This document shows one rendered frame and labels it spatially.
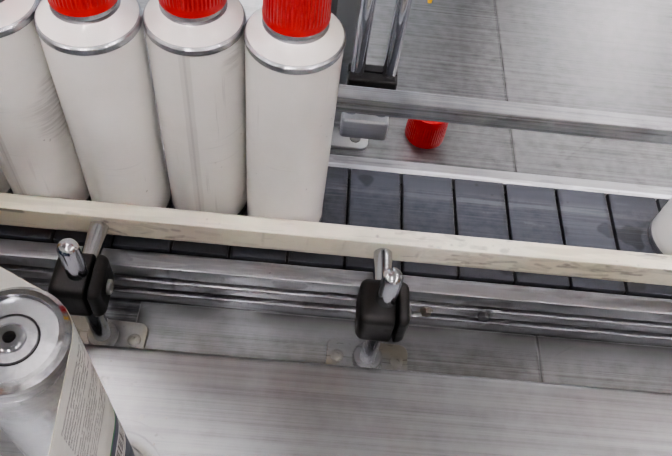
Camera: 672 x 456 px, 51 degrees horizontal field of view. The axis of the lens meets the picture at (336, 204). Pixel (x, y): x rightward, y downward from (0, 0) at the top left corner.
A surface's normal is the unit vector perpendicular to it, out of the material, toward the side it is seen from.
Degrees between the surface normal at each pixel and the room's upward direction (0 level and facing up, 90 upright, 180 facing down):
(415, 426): 0
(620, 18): 0
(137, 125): 90
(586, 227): 0
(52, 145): 90
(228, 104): 90
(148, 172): 90
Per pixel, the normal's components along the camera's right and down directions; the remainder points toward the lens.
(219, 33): 0.51, 0.07
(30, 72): 0.72, 0.61
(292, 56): 0.08, 0.11
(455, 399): 0.09, -0.58
